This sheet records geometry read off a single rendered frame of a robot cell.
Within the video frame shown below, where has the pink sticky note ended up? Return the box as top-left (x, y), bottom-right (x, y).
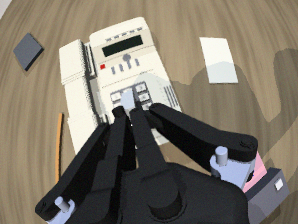
top-left (243, 151), bottom-right (267, 193)

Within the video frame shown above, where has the white telephone handset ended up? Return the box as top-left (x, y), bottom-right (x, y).
top-left (59, 39), bottom-right (104, 154)

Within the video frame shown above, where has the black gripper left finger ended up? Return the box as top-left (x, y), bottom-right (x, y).
top-left (35, 92), bottom-right (136, 224)

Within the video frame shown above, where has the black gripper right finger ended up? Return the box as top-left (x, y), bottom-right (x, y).
top-left (127, 90), bottom-right (258, 218)

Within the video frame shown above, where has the white desk phone body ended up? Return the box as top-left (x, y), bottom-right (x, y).
top-left (84, 17), bottom-right (182, 125)

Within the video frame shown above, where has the white sheet of paper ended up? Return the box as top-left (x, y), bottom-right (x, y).
top-left (200, 37), bottom-right (238, 83)

